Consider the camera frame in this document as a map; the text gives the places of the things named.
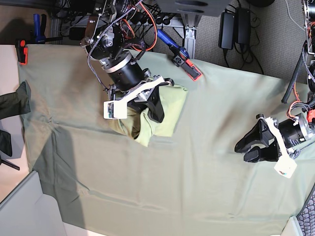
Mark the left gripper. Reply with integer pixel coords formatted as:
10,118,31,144
234,113,300,163

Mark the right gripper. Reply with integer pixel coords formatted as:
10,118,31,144
105,76,174,123

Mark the light green T-shirt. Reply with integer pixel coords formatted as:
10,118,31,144
109,83,189,148

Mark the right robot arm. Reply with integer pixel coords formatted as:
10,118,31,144
81,0,174,123

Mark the blue orange bar clamp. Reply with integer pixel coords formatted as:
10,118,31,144
157,29,202,81

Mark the green table cloth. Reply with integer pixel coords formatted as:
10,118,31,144
19,45,315,236

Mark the black power adapter brick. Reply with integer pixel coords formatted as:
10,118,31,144
219,12,235,50

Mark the dark green garment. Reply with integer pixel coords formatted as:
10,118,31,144
0,81,31,119

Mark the black orange clamp left edge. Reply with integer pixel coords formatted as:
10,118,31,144
15,39,28,65

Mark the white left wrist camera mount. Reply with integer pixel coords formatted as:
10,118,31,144
258,117,297,178

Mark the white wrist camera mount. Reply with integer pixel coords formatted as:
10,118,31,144
258,117,297,178
102,76,173,120

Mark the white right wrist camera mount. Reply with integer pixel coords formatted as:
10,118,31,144
102,76,173,120

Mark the aluminium table frame leg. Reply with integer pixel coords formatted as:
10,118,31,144
173,13,202,59

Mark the white cable on floor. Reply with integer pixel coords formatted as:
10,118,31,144
284,0,308,32

